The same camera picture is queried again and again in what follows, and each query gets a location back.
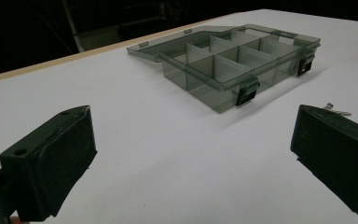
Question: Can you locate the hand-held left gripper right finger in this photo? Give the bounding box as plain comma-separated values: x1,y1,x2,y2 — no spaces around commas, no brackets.
290,104,358,221

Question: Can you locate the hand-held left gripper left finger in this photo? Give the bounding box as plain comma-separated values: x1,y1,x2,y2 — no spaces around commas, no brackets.
0,105,98,223

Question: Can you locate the small silver screw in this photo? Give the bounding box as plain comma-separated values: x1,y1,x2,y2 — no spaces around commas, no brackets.
323,103,352,117

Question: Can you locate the transparent grey compartment box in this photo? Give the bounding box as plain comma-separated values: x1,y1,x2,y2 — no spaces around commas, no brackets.
126,23,322,114

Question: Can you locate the white metal stand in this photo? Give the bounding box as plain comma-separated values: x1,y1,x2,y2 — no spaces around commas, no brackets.
60,0,87,53

